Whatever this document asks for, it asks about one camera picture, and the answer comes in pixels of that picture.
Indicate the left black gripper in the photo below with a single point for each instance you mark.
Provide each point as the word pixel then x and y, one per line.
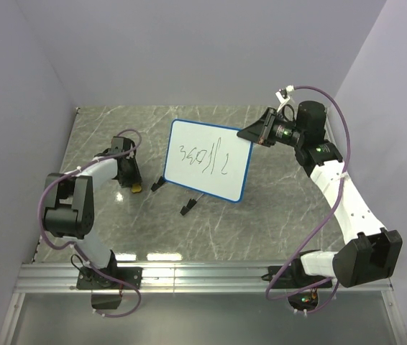
pixel 136 178

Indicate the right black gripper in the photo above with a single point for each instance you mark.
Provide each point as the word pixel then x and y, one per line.
pixel 260 132

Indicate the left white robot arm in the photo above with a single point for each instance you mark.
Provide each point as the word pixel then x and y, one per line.
pixel 67 214

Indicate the yellow eraser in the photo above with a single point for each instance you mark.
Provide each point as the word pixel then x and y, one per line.
pixel 136 188

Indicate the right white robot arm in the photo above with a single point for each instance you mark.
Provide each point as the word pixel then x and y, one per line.
pixel 370 251

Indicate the blue framed whiteboard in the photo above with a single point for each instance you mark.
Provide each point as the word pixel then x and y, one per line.
pixel 207 158

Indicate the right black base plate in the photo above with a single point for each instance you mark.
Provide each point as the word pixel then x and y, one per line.
pixel 293 278

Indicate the aluminium side rail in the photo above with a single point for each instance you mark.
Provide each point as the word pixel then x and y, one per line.
pixel 348 206

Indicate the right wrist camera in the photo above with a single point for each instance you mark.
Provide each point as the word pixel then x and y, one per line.
pixel 284 95

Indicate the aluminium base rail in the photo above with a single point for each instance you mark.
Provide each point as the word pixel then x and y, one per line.
pixel 157 277

